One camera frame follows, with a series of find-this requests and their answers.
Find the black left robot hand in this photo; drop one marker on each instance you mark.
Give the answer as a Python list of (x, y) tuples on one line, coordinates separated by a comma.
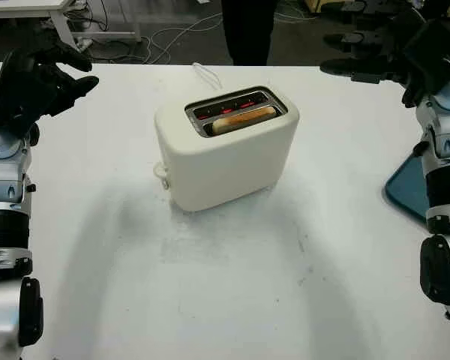
[(33, 86)]

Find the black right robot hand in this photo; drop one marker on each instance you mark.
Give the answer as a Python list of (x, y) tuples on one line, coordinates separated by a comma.
[(390, 67)]

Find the toasted bread slice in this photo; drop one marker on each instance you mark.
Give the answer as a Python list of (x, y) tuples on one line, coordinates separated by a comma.
[(243, 119)]

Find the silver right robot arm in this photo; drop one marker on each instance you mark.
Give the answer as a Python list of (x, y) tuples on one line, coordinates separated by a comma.
[(446, 187)]

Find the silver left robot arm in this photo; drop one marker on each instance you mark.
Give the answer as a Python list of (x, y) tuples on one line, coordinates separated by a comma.
[(3, 195)]

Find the person in black trousers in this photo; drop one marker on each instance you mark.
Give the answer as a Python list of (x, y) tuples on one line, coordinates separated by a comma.
[(247, 33)]

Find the white two-slot toaster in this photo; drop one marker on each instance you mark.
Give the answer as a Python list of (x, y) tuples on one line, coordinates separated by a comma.
[(225, 172)]

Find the white power strip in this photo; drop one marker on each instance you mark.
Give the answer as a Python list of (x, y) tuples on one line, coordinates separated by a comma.
[(82, 44)]

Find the white desk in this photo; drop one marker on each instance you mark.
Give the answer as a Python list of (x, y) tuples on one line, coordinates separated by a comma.
[(60, 11)]

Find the blue plastic tray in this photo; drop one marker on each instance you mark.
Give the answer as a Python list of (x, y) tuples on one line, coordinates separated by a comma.
[(408, 191)]

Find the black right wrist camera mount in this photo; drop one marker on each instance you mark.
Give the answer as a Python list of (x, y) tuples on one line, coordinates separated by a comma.
[(431, 60)]

